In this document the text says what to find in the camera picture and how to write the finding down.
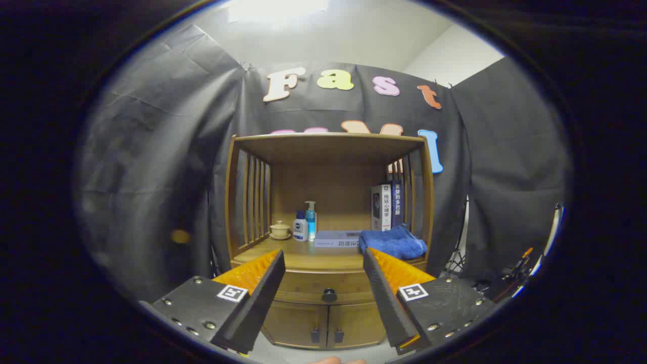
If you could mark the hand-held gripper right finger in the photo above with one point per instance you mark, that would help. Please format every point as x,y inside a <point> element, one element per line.
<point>386,303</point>

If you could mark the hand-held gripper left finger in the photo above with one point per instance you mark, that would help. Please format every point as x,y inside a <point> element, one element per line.
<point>258,308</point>

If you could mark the wooden drawer with black knob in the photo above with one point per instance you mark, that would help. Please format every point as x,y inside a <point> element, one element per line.
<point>308,285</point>

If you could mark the wooden cabinet door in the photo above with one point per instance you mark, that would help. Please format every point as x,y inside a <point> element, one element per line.
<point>356,323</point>
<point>295,323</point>

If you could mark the wooden countertop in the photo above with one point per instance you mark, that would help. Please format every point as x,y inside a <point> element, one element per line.
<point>298,255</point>

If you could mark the wooden cabinet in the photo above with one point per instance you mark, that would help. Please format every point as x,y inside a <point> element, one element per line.
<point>323,187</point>

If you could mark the folded blue towel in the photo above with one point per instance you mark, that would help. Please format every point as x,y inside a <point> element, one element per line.
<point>394,242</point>

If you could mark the cream lidded teacup with saucer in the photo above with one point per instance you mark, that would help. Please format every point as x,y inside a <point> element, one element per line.
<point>279,230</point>

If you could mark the black tripod stand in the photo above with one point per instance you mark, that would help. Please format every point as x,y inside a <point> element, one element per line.
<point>457,263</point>

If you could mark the flat white book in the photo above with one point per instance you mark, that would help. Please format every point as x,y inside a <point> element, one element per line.
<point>336,237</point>

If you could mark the white lotion bottle blue cap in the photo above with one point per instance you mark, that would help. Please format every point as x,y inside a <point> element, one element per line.
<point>300,230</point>

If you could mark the upright grey book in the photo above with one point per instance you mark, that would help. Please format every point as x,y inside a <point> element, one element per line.
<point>380,207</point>

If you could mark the blue pump bottle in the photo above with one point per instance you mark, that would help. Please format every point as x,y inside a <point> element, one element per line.
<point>311,222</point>

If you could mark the upright dark blue book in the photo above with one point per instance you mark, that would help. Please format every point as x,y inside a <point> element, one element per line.
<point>397,202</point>

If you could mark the black equipment stand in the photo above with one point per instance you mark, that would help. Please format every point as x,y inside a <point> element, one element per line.
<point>500,292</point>

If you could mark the black and orange device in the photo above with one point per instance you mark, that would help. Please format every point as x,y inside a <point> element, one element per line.
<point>520,265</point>

